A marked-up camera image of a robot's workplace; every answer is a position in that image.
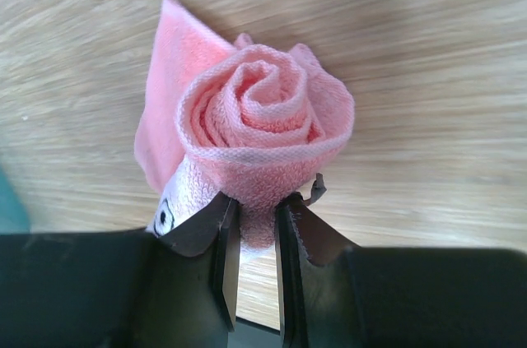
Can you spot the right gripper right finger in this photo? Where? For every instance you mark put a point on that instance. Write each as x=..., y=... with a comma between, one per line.
x=335, y=293

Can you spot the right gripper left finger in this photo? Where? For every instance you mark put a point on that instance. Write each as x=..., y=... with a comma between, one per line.
x=124, y=288

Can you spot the pink bunny towel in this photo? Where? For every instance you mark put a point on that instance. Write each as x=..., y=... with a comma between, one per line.
x=238, y=118

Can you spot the clear glass tray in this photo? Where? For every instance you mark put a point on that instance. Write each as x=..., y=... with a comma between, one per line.
x=14, y=218

